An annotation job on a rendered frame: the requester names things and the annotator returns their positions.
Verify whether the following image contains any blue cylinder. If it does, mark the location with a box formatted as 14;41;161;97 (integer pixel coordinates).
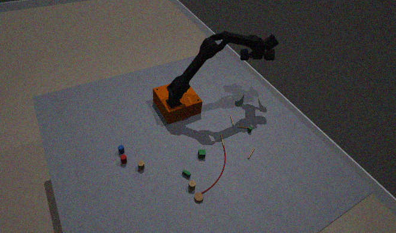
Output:
118;145;124;154

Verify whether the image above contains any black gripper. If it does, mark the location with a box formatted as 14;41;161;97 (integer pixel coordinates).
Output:
240;48;275;60

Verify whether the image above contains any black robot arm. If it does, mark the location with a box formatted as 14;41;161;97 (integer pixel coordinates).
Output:
166;31;279;108

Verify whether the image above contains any green cube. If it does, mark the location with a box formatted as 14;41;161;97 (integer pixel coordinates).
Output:
198;149;206;158

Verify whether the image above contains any round wooden button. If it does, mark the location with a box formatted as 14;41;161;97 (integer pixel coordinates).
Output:
194;192;203;203

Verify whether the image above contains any small green block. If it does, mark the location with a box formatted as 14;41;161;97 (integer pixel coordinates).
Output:
182;170;191;178

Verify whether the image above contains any red cylinder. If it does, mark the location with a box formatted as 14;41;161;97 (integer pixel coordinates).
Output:
120;155;127;164

